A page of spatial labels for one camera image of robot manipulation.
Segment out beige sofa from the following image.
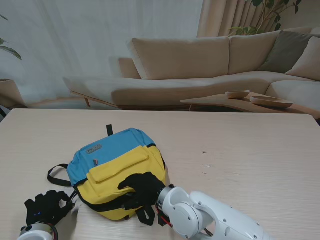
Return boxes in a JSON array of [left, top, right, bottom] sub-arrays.
[[62, 26, 320, 111]]

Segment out blue and yellow school bag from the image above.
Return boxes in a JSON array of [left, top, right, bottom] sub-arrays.
[[47, 124, 167, 226]]

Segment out beige cushion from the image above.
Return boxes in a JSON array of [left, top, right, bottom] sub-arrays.
[[284, 36, 320, 82]]

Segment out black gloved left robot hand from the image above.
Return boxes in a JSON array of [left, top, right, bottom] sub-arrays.
[[24, 190, 76, 227]]

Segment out large shallow wooden bowl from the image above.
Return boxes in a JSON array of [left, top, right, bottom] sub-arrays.
[[249, 96, 294, 108]]

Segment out brown plant pot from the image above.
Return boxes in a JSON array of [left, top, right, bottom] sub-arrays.
[[0, 79, 26, 110]]

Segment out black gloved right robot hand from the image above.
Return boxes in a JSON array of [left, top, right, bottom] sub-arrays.
[[117, 172, 166, 212]]

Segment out right arm red black cable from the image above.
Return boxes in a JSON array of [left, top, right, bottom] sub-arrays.
[[155, 203, 175, 229]]

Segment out dark green long-leaf plant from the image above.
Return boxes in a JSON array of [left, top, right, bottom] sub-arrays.
[[0, 14, 23, 61]]

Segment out grey cushion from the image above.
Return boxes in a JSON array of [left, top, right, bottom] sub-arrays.
[[258, 30, 313, 74]]

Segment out wooden coffee table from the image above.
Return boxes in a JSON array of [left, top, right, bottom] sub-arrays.
[[179, 92, 320, 120]]

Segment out small wooden bowl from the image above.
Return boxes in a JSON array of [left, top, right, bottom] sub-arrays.
[[225, 89, 251, 100]]

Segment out tall green leafy plant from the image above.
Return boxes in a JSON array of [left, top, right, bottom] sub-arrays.
[[228, 0, 303, 36]]

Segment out beige curtain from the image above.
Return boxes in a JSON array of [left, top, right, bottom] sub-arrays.
[[196, 0, 281, 38]]

